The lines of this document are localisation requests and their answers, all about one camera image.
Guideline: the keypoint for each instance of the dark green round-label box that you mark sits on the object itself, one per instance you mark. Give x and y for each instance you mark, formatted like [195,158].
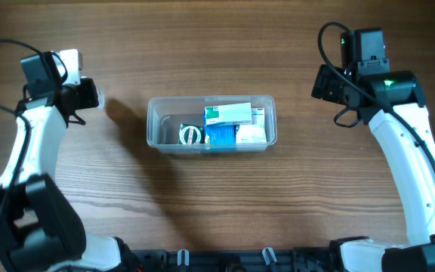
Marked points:
[191,134]

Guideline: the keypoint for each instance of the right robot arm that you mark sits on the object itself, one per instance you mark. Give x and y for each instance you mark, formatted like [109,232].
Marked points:
[393,106]

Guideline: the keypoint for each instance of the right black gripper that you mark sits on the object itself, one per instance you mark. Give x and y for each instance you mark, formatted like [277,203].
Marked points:
[324,87]

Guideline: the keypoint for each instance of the white Panadol medicine box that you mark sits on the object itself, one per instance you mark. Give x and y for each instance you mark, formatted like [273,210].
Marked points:
[229,114]

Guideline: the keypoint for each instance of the small clear sanitizer bottle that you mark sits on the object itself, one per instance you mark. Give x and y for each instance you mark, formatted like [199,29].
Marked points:
[100,99]

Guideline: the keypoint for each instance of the clear plastic container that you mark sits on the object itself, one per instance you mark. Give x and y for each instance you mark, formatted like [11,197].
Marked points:
[166,114]

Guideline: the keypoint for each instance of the blue cardboard box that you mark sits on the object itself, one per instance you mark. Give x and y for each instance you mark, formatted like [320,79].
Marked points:
[219,137]

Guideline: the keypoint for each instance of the white Hansaplast plaster box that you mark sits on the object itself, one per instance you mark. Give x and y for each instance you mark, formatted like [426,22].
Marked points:
[255,132]

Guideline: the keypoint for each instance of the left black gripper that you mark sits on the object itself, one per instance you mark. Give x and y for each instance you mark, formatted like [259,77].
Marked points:
[87,93]

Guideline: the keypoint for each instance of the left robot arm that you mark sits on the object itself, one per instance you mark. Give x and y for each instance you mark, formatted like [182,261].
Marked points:
[39,229]

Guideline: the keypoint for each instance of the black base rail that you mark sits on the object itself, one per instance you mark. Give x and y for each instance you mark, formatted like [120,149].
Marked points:
[263,260]

